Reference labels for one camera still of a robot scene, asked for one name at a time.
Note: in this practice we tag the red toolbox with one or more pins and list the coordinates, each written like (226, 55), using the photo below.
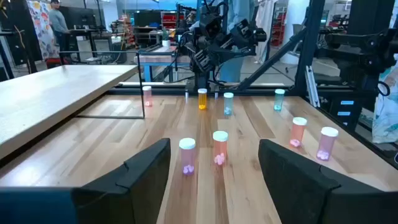
(59, 63)

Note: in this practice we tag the small plant in white pot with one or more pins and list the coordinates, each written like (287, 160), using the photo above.
(165, 39)

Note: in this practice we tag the black aluminium rig frame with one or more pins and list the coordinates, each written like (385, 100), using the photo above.
(306, 46)

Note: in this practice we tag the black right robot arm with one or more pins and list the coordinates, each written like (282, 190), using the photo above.
(202, 81)

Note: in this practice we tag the red storage bin rack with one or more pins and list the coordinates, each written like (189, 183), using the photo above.
(169, 20)
(278, 29)

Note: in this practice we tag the light blue hanging cloth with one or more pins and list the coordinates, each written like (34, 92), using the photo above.
(231, 71)

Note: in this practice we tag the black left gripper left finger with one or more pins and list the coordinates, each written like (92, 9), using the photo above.
(140, 186)

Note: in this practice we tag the white hanging cloth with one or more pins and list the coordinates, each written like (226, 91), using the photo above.
(264, 18)

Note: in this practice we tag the person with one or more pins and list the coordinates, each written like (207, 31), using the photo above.
(59, 25)

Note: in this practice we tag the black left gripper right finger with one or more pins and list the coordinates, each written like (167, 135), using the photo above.
(298, 193)

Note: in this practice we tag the pink pill bottle white cap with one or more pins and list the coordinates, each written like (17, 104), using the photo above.
(187, 157)
(326, 144)

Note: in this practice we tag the white teal patterned bag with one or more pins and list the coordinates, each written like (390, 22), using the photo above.
(387, 105)

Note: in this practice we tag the floral patterned curtain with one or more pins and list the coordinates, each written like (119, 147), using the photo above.
(42, 31)

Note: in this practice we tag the red pill bottle white cap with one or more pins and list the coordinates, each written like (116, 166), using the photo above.
(147, 96)
(298, 133)
(220, 149)

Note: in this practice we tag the wooden shelf black metal frame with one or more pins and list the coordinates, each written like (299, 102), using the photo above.
(46, 96)

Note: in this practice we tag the amber pill bottle white cap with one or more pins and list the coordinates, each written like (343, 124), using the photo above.
(202, 101)

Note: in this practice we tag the blue metal frame table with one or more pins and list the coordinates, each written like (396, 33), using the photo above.
(161, 59)

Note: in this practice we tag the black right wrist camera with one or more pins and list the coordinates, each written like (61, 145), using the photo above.
(211, 25)

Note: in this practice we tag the silver aluminium bracket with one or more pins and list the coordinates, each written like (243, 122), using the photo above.
(311, 87)

